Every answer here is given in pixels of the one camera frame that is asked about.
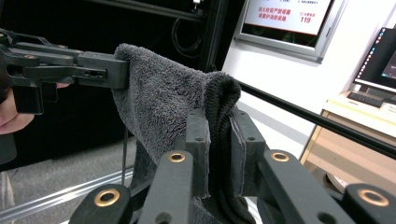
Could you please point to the wall poster sign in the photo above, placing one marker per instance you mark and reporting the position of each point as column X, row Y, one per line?
column 289, row 25

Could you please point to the computer monitor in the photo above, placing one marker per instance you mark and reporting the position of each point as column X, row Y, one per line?
column 378, row 59

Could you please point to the white chair base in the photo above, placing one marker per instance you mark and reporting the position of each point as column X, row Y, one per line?
column 336, row 183

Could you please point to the aluminium floor rail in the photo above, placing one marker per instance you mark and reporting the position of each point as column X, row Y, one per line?
column 62, row 196

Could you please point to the black metal frame crossbar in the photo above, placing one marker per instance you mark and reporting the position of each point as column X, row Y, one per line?
column 311, row 116

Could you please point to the light wooden desk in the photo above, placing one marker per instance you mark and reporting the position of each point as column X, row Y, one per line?
column 351, row 140

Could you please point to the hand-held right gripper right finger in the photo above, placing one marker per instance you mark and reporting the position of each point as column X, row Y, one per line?
column 246, row 140

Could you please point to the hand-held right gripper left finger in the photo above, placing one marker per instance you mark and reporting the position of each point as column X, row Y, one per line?
column 199, row 140

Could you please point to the black metal frame strut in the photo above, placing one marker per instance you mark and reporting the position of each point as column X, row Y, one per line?
column 214, row 34

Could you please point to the dark grey fleece towel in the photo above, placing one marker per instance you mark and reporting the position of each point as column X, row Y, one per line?
column 162, row 93

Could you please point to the black keyboard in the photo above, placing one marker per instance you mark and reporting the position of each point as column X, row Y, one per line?
column 364, row 99

